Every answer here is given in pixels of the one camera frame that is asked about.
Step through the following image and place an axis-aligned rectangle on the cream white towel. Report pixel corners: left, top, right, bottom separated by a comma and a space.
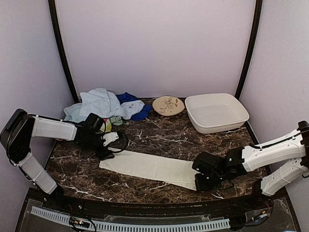
99, 150, 197, 191

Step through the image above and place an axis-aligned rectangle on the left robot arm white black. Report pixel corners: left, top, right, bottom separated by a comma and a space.
0, 109, 119, 211

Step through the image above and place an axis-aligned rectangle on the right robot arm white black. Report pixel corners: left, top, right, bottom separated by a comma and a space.
192, 121, 309, 210

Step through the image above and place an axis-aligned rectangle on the yellow patterned towel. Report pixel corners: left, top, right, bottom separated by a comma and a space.
100, 118, 112, 133

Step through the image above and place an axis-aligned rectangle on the pale green towel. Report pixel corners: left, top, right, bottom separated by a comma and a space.
109, 116, 123, 126

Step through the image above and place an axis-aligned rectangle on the light blue towel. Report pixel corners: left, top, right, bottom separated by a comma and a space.
63, 88, 145, 123

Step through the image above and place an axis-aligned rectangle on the white grey printed towel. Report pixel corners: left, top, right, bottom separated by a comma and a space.
121, 100, 145, 120

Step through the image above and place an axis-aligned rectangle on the royal blue towel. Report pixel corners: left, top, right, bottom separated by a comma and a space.
116, 92, 152, 121

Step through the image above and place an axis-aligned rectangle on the white plastic basin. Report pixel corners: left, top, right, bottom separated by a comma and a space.
185, 93, 250, 134

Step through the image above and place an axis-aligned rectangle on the beige floral plate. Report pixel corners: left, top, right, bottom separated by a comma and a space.
152, 96, 185, 116

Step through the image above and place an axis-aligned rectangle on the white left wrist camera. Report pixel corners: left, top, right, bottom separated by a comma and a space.
102, 132, 119, 146

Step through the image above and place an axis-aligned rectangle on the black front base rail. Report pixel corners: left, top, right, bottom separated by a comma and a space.
24, 185, 287, 218

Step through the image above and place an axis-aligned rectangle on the white slotted cable duct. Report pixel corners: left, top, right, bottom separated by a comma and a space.
30, 206, 230, 232

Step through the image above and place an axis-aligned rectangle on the left black frame post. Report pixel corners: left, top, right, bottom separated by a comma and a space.
48, 0, 79, 103

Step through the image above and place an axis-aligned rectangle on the black frame post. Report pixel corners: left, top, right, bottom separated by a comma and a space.
234, 0, 263, 100
48, 0, 79, 103

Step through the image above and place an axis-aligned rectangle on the right black frame post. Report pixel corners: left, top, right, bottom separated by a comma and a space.
234, 0, 263, 100

